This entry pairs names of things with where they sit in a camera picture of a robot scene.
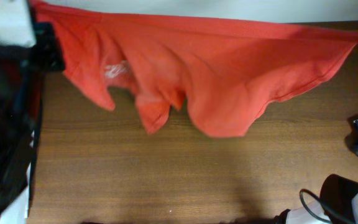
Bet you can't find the red printed t-shirt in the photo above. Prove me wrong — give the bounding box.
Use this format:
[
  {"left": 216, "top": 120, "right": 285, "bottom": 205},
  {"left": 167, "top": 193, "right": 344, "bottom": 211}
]
[{"left": 32, "top": 1, "right": 358, "bottom": 138}]

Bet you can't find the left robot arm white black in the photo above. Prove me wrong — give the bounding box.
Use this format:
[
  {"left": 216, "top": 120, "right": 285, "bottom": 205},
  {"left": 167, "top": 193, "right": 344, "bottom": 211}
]
[{"left": 0, "top": 0, "right": 65, "bottom": 224}]

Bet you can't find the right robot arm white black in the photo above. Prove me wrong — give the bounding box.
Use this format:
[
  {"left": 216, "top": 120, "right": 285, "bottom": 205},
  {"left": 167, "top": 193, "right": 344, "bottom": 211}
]
[{"left": 268, "top": 119, "right": 358, "bottom": 224}]

